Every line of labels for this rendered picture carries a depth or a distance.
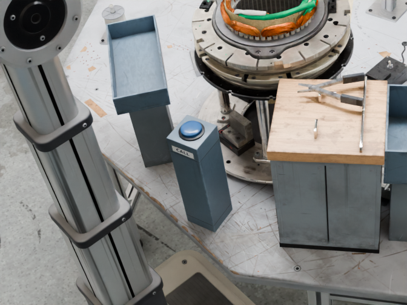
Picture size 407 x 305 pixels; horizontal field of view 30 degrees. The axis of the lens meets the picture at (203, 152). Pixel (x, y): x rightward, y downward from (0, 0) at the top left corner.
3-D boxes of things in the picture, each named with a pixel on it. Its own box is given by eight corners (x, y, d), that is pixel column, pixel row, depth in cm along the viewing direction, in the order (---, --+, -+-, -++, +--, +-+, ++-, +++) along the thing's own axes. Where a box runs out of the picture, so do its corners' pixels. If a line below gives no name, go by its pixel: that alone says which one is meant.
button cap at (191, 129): (188, 120, 144) (188, 117, 144) (206, 127, 142) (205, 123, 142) (177, 134, 142) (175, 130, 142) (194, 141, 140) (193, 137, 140)
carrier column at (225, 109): (232, 109, 179) (220, 39, 164) (231, 117, 177) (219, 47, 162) (221, 109, 179) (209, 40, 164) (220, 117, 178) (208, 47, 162)
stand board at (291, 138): (387, 89, 141) (387, 80, 140) (384, 165, 129) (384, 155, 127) (280, 87, 146) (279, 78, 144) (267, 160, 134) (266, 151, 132)
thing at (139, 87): (133, 117, 185) (105, 23, 164) (176, 108, 185) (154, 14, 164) (142, 193, 168) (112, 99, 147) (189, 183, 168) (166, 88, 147)
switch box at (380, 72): (407, 80, 180) (409, 62, 176) (381, 102, 176) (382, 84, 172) (386, 69, 183) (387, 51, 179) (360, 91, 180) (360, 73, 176)
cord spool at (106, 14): (132, 26, 209) (127, 5, 204) (126, 40, 205) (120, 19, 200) (111, 25, 211) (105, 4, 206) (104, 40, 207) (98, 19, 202)
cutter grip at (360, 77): (364, 78, 139) (364, 71, 138) (364, 81, 138) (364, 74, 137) (342, 81, 139) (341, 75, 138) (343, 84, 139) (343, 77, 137)
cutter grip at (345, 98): (363, 104, 134) (363, 97, 133) (361, 107, 134) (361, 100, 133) (341, 99, 136) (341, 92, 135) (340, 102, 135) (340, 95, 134)
